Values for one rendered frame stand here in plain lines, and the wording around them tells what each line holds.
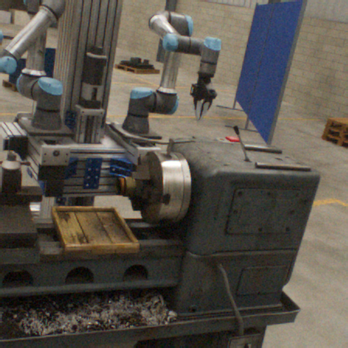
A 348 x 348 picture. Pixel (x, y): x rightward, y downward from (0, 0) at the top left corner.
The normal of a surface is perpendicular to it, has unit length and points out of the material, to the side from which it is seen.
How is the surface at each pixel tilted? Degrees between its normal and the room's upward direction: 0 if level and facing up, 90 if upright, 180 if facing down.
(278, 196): 90
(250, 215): 90
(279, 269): 90
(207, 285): 90
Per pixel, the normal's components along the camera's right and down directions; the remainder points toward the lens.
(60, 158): 0.49, 0.36
